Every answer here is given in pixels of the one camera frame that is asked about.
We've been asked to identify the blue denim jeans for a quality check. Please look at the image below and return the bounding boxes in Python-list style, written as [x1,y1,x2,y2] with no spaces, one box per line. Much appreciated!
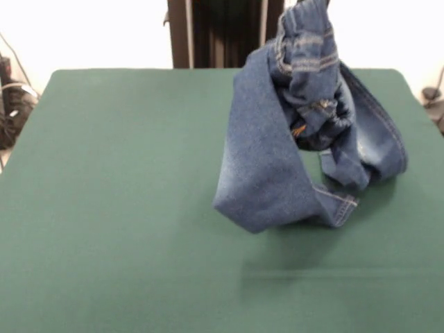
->
[212,0,409,235]

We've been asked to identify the dark green table cloth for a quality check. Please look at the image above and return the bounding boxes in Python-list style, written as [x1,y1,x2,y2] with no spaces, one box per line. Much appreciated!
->
[0,68,444,333]

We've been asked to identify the dark grey stand foot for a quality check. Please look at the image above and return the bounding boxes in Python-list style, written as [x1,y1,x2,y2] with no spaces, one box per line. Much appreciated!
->
[421,86,444,137]

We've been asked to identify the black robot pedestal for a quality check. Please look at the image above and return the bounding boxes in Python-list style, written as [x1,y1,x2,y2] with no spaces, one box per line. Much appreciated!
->
[162,0,282,69]

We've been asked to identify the black cable tangle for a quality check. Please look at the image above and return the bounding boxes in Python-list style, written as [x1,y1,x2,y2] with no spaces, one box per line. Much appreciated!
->
[0,55,40,151]

